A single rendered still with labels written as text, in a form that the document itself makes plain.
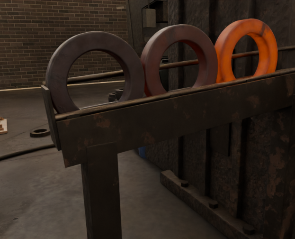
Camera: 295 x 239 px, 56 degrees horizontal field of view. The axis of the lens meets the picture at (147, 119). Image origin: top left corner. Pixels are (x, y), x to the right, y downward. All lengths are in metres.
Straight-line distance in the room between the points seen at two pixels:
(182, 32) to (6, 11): 6.13
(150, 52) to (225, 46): 0.19
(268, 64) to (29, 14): 6.14
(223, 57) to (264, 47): 0.14
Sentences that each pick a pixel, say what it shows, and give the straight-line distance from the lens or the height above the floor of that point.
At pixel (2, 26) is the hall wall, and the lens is 6.60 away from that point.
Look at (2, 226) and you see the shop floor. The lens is 1.46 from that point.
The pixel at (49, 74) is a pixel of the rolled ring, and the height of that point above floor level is 0.70.
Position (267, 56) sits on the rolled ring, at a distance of 0.77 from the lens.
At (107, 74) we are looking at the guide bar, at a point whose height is 0.68.
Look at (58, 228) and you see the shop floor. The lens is 1.34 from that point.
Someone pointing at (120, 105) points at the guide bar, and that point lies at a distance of 0.52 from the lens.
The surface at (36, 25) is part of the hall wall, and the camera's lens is 6.64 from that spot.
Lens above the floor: 0.73
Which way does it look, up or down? 14 degrees down
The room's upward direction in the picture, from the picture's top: 2 degrees counter-clockwise
